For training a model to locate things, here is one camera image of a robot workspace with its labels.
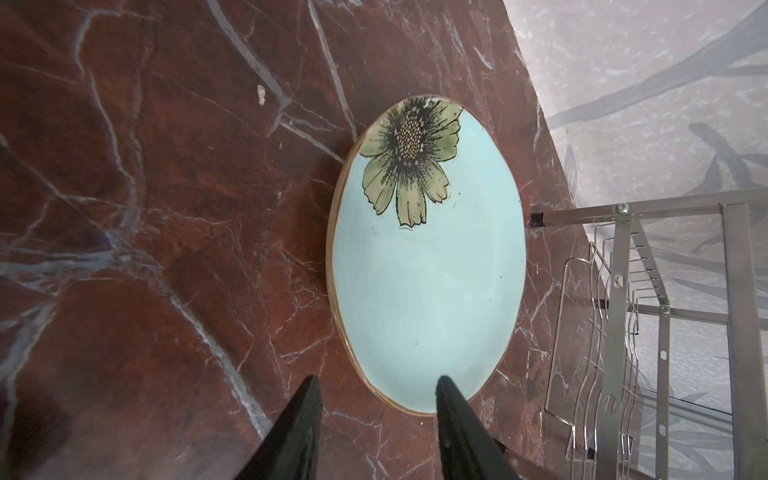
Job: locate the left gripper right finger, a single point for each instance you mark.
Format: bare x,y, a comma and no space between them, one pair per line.
467,451

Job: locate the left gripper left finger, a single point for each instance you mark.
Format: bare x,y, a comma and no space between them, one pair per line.
291,448

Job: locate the pale green flower plate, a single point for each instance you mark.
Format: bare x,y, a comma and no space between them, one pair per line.
425,253

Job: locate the steel two-tier dish rack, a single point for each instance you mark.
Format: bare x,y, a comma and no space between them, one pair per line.
653,361

